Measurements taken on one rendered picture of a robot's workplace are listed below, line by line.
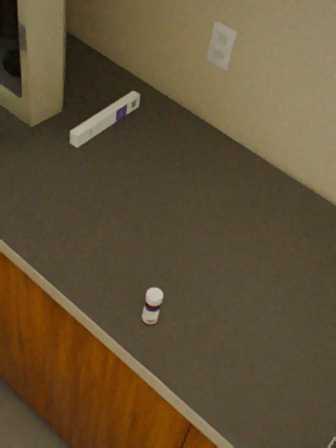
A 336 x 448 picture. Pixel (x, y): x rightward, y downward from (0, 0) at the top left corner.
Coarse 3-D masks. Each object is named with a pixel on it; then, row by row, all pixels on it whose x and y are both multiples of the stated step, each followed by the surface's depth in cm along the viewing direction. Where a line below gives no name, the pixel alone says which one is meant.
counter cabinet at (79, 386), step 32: (0, 256) 143; (0, 288) 155; (32, 288) 140; (0, 320) 169; (32, 320) 151; (64, 320) 137; (0, 352) 185; (32, 352) 164; (64, 352) 147; (96, 352) 134; (32, 384) 179; (64, 384) 160; (96, 384) 144; (128, 384) 131; (64, 416) 174; (96, 416) 156; (128, 416) 141; (160, 416) 128
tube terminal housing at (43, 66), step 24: (24, 0) 131; (48, 0) 136; (24, 24) 135; (48, 24) 140; (48, 48) 145; (24, 72) 145; (48, 72) 150; (0, 96) 159; (24, 96) 151; (48, 96) 155; (24, 120) 157
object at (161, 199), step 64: (0, 128) 155; (64, 128) 159; (128, 128) 162; (192, 128) 166; (0, 192) 140; (64, 192) 143; (128, 192) 146; (192, 192) 149; (256, 192) 152; (64, 256) 130; (128, 256) 133; (192, 256) 135; (256, 256) 138; (320, 256) 141; (128, 320) 121; (192, 320) 124; (256, 320) 126; (320, 320) 128; (192, 384) 114; (256, 384) 116; (320, 384) 118
